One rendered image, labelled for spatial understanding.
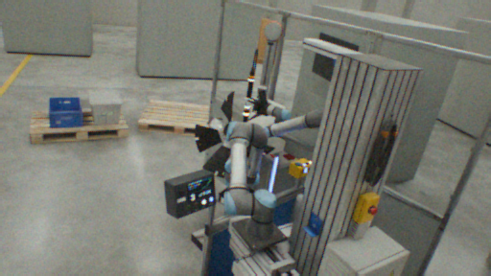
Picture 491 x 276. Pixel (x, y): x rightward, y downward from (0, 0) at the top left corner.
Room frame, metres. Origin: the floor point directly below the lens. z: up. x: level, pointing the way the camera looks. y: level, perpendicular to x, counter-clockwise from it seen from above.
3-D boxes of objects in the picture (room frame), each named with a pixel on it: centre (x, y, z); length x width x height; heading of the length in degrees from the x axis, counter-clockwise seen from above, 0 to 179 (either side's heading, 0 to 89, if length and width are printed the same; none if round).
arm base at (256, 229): (1.54, -0.16, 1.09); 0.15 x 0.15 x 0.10
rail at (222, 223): (2.06, -0.17, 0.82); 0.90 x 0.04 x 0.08; 135
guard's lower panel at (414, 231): (2.89, -0.50, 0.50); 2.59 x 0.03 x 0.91; 45
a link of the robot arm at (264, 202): (1.54, -0.15, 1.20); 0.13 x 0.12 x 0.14; 99
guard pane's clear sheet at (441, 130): (2.89, -0.50, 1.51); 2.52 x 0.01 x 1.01; 45
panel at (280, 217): (2.06, -0.17, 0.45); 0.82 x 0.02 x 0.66; 135
